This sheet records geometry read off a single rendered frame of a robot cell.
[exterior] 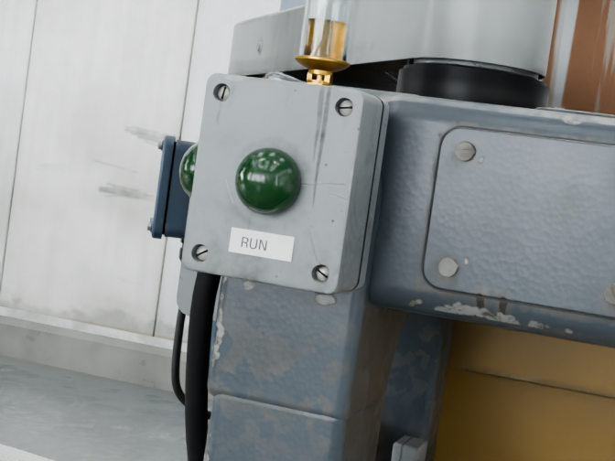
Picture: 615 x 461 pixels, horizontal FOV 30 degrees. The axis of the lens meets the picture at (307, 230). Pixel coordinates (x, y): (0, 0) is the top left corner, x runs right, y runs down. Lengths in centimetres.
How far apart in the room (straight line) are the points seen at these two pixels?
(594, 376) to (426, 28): 26
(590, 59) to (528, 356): 34
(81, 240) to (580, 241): 608
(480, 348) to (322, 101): 32
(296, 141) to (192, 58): 581
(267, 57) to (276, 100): 44
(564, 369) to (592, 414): 6
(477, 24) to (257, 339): 22
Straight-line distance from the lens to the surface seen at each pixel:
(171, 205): 102
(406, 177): 54
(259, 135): 51
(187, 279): 100
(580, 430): 83
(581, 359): 77
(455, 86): 65
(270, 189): 49
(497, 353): 78
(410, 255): 54
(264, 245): 51
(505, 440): 84
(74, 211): 658
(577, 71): 103
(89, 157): 654
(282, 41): 92
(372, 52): 74
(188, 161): 53
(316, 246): 50
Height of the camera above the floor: 129
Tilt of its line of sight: 3 degrees down
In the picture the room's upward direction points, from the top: 8 degrees clockwise
